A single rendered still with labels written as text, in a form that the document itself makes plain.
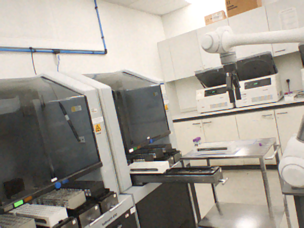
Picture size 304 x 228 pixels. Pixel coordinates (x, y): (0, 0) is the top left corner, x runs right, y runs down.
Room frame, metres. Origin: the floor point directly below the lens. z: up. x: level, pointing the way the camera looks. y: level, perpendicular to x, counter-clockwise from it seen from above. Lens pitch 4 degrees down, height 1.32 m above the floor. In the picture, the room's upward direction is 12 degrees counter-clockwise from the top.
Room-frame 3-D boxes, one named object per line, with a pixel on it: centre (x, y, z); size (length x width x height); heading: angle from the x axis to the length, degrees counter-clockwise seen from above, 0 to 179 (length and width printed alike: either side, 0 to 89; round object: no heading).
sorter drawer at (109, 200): (1.66, 0.61, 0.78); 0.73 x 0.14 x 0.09; 56
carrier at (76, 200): (1.40, 0.50, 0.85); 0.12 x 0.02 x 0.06; 147
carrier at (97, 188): (1.53, 0.41, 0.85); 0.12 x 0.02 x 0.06; 146
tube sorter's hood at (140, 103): (2.18, 0.26, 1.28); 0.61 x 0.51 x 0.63; 146
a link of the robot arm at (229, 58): (1.53, -0.49, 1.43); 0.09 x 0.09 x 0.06
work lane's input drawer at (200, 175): (1.71, -0.04, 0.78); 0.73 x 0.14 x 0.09; 56
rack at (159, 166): (1.81, 0.11, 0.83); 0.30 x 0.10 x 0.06; 56
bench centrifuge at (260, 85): (3.82, -1.56, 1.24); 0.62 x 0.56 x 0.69; 147
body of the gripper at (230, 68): (1.53, -0.49, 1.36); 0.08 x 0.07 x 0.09; 146
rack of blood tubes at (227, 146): (1.92, -0.39, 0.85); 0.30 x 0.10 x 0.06; 54
